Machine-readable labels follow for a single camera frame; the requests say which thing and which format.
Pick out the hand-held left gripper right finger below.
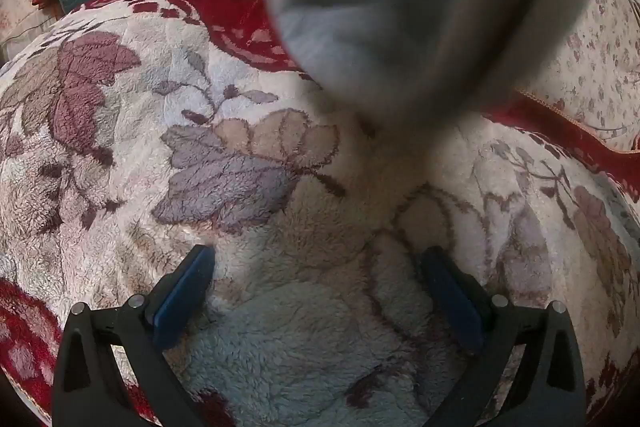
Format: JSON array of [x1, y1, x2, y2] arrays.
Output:
[[420, 246, 587, 427]]

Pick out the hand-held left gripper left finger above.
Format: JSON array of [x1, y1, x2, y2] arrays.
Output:
[[51, 244, 217, 427]]

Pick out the light grey fluffy pants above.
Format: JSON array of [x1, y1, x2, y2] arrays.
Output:
[[267, 0, 608, 130]]

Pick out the floral fleece blanket red border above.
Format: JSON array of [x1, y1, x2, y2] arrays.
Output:
[[0, 0, 640, 427]]

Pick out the cream pillow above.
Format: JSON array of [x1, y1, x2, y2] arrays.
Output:
[[0, 0, 66, 64]]

